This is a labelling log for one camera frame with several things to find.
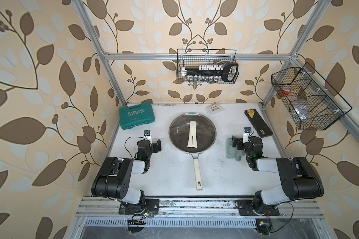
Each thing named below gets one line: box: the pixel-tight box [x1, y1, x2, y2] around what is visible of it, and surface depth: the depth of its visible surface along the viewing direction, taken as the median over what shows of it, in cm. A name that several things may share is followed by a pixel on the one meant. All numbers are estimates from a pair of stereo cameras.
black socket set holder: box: [180, 62, 239, 83], surface depth 86 cm
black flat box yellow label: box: [244, 108, 274, 138], surface depth 109 cm
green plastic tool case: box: [119, 101, 156, 130], surface depth 110 cm
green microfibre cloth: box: [225, 137, 246, 162], surface depth 93 cm
